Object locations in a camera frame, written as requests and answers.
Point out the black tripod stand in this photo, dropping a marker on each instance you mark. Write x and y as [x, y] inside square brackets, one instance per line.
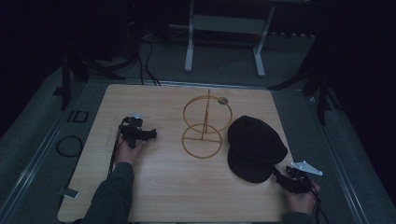
[320, 90]
[66, 81]

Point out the person's left hand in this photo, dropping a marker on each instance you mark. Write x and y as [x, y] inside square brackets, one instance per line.
[128, 152]

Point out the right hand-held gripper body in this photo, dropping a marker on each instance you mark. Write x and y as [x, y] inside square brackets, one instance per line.
[298, 180]

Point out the person's right hand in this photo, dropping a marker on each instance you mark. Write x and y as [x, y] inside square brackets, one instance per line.
[301, 201]

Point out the black cap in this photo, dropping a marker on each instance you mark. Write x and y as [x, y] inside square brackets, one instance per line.
[254, 146]

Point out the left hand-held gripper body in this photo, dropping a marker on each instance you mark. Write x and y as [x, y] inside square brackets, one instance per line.
[133, 131]

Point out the white metal table frame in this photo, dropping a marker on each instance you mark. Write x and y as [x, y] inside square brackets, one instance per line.
[224, 24]

